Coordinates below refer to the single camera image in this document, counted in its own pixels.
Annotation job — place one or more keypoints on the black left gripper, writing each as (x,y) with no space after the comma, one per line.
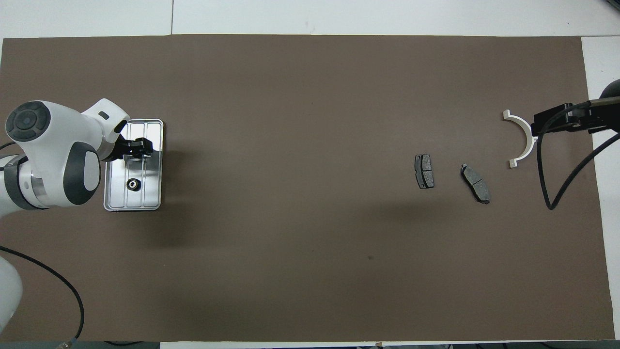
(118,149)

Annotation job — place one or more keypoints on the brown table mat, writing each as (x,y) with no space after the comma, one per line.
(315,194)

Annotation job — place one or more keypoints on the white curved plastic bracket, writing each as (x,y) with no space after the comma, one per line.
(520,125)

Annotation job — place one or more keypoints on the silver metal tray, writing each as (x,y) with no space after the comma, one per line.
(145,194)

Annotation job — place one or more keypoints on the grey rectangular brake pad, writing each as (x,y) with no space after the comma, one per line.
(425,172)

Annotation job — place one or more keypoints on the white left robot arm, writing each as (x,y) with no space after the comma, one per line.
(48,140)

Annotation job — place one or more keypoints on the grey brake pad with tab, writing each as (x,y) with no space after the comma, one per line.
(475,184)

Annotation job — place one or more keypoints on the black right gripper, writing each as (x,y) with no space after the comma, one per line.
(611,106)

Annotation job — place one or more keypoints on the large black bearing gear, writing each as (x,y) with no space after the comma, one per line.
(133,184)

